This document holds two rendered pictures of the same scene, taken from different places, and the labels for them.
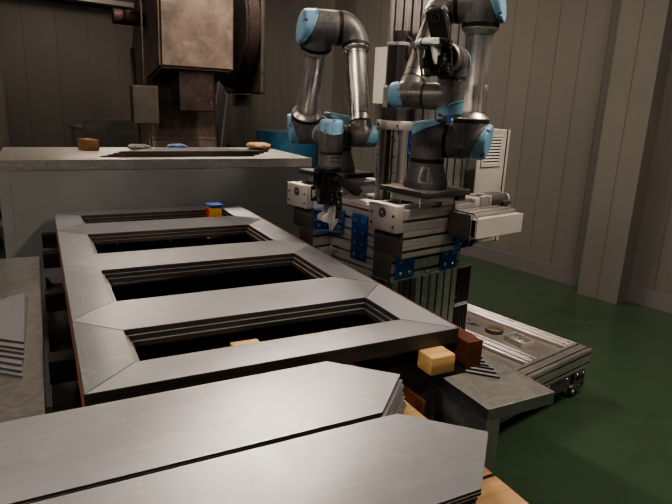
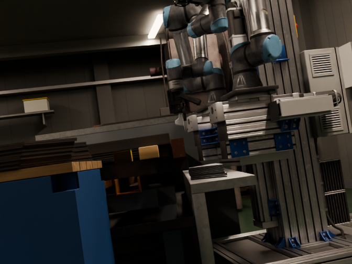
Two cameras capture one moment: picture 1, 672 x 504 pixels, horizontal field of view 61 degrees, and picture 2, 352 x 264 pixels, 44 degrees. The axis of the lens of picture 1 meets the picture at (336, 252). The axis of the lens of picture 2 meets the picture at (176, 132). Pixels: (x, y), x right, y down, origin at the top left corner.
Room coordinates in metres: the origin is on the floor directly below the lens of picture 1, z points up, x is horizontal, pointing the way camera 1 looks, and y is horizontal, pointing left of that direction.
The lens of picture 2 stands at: (-0.10, -0.94, 0.77)
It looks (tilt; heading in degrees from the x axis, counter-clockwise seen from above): 3 degrees up; 27
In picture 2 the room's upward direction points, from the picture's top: 8 degrees counter-clockwise
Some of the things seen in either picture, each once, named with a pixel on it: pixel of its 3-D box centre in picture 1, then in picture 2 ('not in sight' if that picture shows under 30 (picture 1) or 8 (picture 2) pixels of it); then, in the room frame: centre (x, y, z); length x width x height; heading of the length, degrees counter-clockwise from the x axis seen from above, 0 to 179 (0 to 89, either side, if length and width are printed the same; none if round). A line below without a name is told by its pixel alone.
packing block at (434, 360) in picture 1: (436, 360); (149, 152); (1.09, -0.22, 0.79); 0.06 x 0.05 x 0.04; 118
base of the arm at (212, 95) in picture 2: (336, 158); (217, 97); (2.36, 0.01, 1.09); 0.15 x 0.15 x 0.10
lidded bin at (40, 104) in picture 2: not in sight; (36, 106); (6.31, 5.31, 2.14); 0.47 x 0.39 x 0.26; 129
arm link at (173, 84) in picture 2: (330, 161); (176, 85); (1.86, 0.03, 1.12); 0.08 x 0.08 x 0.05
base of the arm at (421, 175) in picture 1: (426, 172); (246, 80); (1.97, -0.30, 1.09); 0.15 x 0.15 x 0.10
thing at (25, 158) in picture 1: (159, 156); (133, 128); (2.69, 0.85, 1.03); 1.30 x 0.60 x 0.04; 118
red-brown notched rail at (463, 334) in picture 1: (314, 259); (177, 151); (1.84, 0.07, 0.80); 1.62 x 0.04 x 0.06; 28
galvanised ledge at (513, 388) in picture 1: (373, 310); (207, 175); (1.72, -0.13, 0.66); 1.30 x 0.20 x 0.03; 28
